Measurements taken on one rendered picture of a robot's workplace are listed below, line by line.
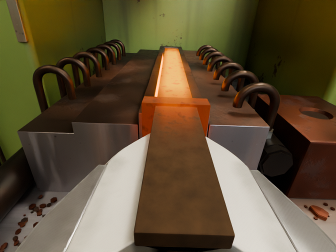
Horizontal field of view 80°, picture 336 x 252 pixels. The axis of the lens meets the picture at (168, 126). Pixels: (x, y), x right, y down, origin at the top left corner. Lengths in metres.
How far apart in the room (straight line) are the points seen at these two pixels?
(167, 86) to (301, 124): 0.13
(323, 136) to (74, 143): 0.21
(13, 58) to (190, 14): 0.43
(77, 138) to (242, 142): 0.13
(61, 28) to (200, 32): 0.36
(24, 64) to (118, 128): 0.21
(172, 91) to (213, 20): 0.47
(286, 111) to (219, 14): 0.43
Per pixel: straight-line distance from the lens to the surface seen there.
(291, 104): 0.28
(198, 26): 0.62
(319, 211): 0.23
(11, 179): 0.21
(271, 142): 0.20
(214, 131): 0.16
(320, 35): 0.41
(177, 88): 0.19
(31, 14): 0.35
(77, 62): 0.27
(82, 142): 0.18
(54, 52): 0.38
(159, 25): 0.62
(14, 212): 0.22
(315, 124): 0.24
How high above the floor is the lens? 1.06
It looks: 28 degrees down
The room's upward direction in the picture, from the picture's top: 2 degrees clockwise
